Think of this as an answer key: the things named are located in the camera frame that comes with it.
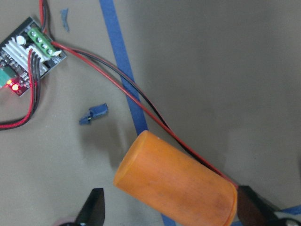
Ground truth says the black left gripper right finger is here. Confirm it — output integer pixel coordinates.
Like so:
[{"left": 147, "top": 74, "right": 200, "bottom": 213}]
[{"left": 237, "top": 186, "right": 282, "bottom": 226}]

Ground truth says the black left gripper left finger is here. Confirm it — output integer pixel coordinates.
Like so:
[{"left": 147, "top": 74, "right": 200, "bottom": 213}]
[{"left": 75, "top": 188, "right": 105, "bottom": 226}]

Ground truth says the plain orange cylinder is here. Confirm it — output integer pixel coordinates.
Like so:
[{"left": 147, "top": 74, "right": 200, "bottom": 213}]
[{"left": 113, "top": 130, "right": 238, "bottom": 226}]

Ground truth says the blue tape scrap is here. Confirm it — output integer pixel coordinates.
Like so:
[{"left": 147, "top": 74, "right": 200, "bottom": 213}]
[{"left": 79, "top": 103, "right": 108, "bottom": 125}]

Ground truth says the motor controller circuit board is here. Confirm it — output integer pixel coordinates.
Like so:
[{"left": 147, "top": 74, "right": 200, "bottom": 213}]
[{"left": 0, "top": 17, "right": 66, "bottom": 96}]

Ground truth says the red black conveyor cable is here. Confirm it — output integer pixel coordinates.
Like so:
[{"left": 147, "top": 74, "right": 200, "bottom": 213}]
[{"left": 50, "top": 41, "right": 239, "bottom": 186}]

